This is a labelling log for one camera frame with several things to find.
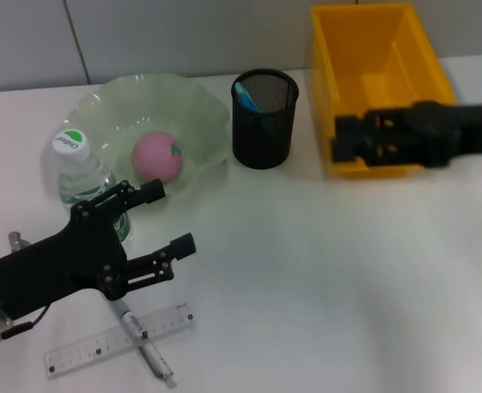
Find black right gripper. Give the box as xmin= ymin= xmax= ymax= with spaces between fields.
xmin=331 ymin=100 xmax=482 ymax=169

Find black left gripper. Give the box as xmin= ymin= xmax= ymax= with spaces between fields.
xmin=0 ymin=178 xmax=196 ymax=321

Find pink toy peach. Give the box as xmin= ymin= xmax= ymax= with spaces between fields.
xmin=132 ymin=130 xmax=184 ymax=185

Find clear water bottle green label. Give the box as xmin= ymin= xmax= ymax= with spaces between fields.
xmin=52 ymin=127 xmax=135 ymax=251

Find blue scissors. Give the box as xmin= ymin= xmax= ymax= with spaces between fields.
xmin=234 ymin=80 xmax=281 ymax=138

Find transparent plastic ruler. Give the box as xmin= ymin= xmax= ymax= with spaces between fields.
xmin=45 ymin=300 xmax=196 ymax=380

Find black mesh pen holder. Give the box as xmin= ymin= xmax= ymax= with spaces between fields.
xmin=231 ymin=68 xmax=301 ymax=171

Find green glass fruit plate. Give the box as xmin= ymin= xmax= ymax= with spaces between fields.
xmin=62 ymin=72 xmax=232 ymax=201

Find grey pen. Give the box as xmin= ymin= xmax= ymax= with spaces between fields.
xmin=109 ymin=298 xmax=178 ymax=389

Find yellow plastic bin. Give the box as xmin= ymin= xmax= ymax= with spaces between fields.
xmin=310 ymin=2 xmax=457 ymax=179

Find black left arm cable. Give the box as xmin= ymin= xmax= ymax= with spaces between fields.
xmin=1 ymin=231 xmax=50 ymax=341

